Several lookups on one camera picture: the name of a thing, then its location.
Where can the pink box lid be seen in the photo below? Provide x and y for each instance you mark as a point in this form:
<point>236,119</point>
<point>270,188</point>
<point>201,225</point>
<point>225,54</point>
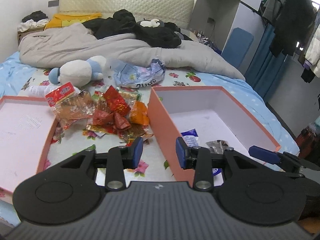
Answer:
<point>27,128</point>

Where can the blue curtain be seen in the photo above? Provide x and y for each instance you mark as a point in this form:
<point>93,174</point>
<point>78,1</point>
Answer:
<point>265,70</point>

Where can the folded clothes stack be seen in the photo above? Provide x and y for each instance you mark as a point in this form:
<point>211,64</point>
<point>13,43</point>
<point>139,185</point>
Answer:
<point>34,20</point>

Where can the grey white wardrobe cabinet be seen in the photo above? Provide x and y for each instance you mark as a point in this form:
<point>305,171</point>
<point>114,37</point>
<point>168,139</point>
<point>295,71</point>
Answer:
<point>217,19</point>

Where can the cream quilted headboard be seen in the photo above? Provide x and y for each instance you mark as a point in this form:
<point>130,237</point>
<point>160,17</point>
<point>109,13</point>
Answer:
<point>176,11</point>

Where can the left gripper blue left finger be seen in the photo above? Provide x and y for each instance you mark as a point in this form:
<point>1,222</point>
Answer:
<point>136,149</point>

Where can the pink cardboard box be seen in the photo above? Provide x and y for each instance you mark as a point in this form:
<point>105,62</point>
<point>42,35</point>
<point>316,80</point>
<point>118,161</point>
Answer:
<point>213,112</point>

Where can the black clothes pile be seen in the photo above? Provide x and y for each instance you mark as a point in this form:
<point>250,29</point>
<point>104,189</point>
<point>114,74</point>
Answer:
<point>123,22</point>

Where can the red yellow snack packet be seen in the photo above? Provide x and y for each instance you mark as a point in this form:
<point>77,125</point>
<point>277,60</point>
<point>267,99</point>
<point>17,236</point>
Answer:
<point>94,131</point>

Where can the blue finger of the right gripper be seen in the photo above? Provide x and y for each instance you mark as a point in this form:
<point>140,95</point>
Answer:
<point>264,155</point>

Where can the white black plush toy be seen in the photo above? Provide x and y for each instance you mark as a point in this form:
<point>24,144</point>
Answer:
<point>154,23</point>

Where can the red foil snack packet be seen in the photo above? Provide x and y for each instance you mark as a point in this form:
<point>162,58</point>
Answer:
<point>115,102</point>

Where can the blue noodle snack packet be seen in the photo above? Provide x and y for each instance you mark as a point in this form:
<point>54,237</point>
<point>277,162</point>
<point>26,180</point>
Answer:
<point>190,137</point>

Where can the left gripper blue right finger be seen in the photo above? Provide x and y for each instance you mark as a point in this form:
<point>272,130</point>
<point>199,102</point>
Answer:
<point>181,148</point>

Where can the grey duvet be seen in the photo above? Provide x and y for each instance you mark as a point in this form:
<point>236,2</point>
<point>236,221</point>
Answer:
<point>54,47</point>

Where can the orange snack packet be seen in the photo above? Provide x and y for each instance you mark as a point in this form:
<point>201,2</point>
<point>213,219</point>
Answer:
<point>138,114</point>

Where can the white blue plush toy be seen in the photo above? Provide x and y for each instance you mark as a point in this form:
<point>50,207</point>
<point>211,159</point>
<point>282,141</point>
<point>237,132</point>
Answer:
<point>79,72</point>

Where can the silver foil snack packet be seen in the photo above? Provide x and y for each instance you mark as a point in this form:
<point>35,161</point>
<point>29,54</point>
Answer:
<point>217,146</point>

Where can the yellow pillow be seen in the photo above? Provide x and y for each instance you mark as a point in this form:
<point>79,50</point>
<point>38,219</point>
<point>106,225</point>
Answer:
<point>63,20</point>

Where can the crumpled blue plastic bag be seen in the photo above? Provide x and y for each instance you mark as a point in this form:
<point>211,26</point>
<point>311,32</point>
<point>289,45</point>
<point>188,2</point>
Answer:
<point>128,75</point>

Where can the hanging black jacket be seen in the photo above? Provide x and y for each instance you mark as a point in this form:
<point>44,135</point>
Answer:
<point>292,26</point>

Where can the red-label dried tofu snack packet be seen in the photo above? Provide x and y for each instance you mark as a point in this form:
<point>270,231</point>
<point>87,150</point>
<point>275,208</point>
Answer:
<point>69,106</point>

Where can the hanging white jacket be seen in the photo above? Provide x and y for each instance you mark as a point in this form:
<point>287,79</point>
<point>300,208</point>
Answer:
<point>313,53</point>

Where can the dark red snack packet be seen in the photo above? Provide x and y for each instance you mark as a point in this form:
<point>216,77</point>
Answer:
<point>114,119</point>

